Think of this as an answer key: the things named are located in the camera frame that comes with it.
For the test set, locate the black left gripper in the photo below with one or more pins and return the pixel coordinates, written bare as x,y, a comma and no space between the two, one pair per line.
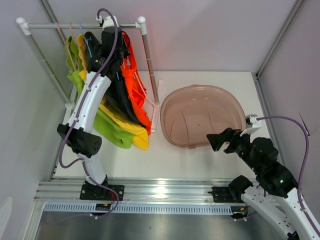
126,52

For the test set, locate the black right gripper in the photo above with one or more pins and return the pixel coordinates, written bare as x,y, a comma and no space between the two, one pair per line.
231,135

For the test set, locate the orange shorts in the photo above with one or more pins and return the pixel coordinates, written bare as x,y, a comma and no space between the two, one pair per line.
140,112

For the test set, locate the pink wire hanger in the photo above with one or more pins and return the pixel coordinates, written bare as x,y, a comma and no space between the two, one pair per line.
134,82

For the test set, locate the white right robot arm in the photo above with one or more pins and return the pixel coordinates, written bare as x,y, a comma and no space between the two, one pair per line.
292,221

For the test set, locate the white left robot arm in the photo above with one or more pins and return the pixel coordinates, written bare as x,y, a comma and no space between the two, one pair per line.
77,132

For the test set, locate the olive green shorts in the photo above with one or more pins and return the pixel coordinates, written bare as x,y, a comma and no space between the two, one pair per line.
97,45

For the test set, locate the navy dark shorts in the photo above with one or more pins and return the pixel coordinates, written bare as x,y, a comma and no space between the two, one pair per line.
118,96

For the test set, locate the yellow shorts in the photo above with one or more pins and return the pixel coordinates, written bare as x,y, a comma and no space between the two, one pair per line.
140,135

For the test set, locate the lime green shorts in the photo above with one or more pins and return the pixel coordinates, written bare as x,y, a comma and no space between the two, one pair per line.
103,124

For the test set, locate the translucent pink plastic basin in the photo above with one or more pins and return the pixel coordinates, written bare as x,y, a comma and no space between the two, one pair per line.
189,114

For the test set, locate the metal clothes rack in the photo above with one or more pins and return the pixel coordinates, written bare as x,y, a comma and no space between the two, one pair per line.
140,24

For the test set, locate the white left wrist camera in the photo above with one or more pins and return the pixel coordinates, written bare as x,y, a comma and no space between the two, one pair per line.
107,21

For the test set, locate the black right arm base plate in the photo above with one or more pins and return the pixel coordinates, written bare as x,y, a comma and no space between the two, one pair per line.
223,194

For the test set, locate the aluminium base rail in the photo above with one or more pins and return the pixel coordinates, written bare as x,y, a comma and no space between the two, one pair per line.
137,190

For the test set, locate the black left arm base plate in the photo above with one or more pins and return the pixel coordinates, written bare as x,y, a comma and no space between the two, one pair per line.
96,193

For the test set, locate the slotted grey cable duct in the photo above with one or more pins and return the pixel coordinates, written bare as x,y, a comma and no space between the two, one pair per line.
135,208

